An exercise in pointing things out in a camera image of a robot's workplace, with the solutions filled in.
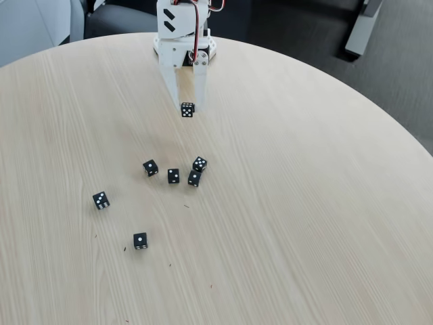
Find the white cabinet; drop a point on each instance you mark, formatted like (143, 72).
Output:
(30, 27)

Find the grey table leg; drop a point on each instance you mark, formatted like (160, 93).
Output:
(360, 30)

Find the dark grey chair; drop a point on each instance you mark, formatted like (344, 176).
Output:
(118, 20)

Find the black die with white pips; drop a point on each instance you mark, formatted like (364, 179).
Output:
(100, 200)
(173, 176)
(200, 164)
(149, 167)
(194, 178)
(139, 240)
(187, 109)

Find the dark upholstered bench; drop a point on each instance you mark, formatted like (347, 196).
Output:
(297, 27)

